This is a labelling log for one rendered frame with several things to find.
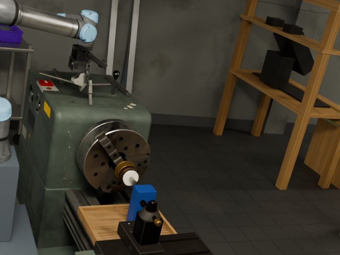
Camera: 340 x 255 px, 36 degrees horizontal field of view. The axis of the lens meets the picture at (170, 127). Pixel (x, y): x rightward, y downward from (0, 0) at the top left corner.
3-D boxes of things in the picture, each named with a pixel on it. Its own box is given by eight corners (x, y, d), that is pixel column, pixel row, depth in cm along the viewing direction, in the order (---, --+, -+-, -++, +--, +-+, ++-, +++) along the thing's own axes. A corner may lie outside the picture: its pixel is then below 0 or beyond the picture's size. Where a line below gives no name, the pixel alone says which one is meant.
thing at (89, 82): (91, 104, 245) (91, 80, 245) (93, 104, 243) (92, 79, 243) (87, 104, 244) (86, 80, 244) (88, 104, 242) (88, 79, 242)
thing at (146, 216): (135, 211, 190) (136, 204, 189) (155, 209, 194) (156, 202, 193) (143, 223, 184) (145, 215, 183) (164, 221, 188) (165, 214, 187)
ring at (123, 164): (114, 158, 227) (121, 167, 220) (133, 157, 232) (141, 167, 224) (110, 176, 230) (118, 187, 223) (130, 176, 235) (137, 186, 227)
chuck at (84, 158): (70, 180, 239) (87, 117, 230) (131, 184, 255) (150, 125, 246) (76, 190, 232) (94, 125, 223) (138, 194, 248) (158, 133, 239)
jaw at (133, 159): (122, 153, 238) (146, 149, 243) (121, 162, 240) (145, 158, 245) (131, 164, 229) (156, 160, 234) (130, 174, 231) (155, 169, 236)
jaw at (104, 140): (108, 157, 236) (95, 138, 229) (117, 151, 236) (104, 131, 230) (116, 168, 227) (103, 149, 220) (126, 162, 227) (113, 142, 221)
